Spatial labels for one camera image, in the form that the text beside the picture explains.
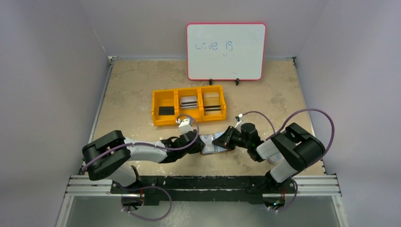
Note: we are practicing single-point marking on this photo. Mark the yellow three-compartment plastic bin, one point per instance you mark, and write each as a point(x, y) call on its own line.
point(171, 97)

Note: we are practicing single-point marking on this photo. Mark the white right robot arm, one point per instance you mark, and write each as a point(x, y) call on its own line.
point(298, 147)

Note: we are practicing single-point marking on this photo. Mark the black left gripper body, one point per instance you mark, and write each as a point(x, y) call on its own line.
point(196, 149)

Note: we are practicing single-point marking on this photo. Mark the small clear plastic cup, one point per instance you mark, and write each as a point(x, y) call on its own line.
point(274, 159)

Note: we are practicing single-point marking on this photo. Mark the aluminium frame rail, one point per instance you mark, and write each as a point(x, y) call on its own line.
point(318, 185)

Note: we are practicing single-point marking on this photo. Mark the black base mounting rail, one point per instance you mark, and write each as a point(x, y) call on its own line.
point(250, 188)

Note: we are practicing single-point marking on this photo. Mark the pink-framed whiteboard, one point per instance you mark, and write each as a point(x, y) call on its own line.
point(225, 51)

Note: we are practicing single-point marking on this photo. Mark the striped card stack in bin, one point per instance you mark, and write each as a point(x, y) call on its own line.
point(189, 102)

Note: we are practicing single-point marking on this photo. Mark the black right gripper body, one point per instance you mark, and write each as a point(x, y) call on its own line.
point(230, 138)

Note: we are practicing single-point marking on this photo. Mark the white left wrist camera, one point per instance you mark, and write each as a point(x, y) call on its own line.
point(185, 125)

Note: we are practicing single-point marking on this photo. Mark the black card in bin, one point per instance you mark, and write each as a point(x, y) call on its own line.
point(166, 110)

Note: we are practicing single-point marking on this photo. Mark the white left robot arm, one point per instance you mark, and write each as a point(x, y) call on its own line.
point(107, 156)

